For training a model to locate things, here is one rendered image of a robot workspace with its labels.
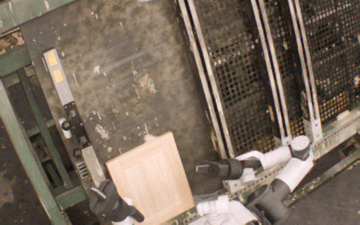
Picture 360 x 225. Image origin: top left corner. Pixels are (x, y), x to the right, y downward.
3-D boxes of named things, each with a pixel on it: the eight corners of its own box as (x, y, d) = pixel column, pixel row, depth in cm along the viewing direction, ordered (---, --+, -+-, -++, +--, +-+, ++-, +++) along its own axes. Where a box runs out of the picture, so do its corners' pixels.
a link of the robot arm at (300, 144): (319, 139, 194) (287, 179, 185) (324, 161, 201) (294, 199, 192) (297, 132, 202) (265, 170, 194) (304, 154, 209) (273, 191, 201)
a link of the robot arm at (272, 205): (298, 197, 188) (277, 222, 183) (287, 198, 197) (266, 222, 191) (281, 177, 187) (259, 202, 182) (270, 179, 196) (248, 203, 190)
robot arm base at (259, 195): (285, 206, 196) (294, 211, 185) (261, 228, 195) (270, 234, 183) (263, 180, 195) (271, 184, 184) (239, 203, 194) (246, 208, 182)
